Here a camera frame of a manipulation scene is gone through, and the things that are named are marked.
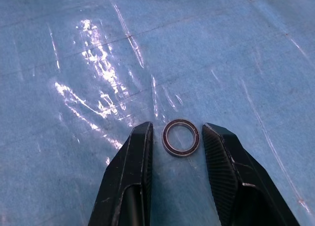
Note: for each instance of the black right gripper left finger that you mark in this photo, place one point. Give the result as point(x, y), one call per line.
point(128, 176)

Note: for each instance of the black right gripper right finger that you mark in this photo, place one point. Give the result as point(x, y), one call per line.
point(233, 181)

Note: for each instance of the blue plastic-covered table mat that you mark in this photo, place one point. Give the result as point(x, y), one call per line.
point(73, 162)

